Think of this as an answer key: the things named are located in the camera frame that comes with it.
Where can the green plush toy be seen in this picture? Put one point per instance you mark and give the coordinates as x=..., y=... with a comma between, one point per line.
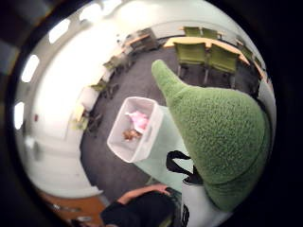
x=221, y=132

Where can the the person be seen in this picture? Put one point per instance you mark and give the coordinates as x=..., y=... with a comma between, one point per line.
x=139, y=211

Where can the white plastic bin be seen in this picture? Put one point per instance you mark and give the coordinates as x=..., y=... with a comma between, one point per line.
x=126, y=148

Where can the brown plush toy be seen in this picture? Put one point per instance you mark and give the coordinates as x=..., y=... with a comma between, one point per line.
x=131, y=134

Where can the pink plush toy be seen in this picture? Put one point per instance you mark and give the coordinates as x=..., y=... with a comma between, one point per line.
x=139, y=120

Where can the green chair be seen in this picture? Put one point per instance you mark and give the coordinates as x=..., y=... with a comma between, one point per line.
x=246, y=52
x=190, y=53
x=90, y=121
x=222, y=60
x=114, y=64
x=209, y=33
x=192, y=31
x=103, y=88

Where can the long wooden table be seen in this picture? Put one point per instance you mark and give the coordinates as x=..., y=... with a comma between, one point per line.
x=195, y=40

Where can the wooden desk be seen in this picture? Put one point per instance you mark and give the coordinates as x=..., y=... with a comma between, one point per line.
x=142, y=39

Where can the ceiling light panel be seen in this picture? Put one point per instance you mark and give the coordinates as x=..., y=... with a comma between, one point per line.
x=90, y=12
x=30, y=68
x=19, y=115
x=59, y=30

